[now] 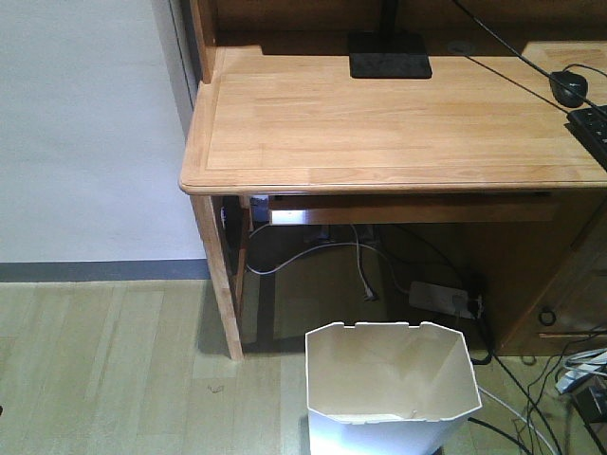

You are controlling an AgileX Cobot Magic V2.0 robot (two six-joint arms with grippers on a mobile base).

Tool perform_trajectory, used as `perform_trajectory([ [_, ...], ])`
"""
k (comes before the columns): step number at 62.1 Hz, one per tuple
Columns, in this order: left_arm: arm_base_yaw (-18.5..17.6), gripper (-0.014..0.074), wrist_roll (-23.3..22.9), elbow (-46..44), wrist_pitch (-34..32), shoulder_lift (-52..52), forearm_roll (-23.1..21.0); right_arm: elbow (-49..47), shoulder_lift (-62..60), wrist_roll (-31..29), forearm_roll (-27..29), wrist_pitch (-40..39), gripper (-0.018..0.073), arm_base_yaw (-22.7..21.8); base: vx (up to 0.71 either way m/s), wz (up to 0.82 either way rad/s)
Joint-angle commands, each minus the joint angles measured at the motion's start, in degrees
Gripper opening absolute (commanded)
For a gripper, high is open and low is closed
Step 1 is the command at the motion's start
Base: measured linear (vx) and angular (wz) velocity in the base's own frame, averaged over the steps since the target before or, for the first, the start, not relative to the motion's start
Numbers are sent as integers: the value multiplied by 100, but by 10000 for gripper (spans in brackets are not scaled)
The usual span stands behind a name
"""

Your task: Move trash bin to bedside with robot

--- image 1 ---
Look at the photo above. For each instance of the white plastic trash bin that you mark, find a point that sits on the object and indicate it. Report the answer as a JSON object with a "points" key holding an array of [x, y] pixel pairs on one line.
{"points": [[387, 388]]}

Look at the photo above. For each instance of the wooden desk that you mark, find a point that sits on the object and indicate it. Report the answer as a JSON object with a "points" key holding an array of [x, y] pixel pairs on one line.
{"points": [[481, 145]]}

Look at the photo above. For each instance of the white power strip under desk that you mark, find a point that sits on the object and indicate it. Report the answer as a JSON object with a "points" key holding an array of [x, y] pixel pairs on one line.
{"points": [[440, 299]]}

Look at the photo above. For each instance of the black monitor stand base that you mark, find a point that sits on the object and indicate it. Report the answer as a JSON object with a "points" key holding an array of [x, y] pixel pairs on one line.
{"points": [[386, 53]]}

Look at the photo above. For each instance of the wooden drawer cabinet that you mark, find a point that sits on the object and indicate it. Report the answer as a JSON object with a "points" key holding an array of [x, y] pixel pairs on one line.
{"points": [[571, 308]]}

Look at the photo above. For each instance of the black keyboard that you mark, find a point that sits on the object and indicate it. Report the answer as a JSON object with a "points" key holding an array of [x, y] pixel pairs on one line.
{"points": [[588, 125]]}

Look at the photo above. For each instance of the white power strip at right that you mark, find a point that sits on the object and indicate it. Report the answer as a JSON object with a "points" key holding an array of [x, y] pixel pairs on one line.
{"points": [[579, 366]]}

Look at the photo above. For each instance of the black computer mouse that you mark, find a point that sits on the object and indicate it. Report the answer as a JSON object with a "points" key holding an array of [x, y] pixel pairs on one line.
{"points": [[569, 89]]}

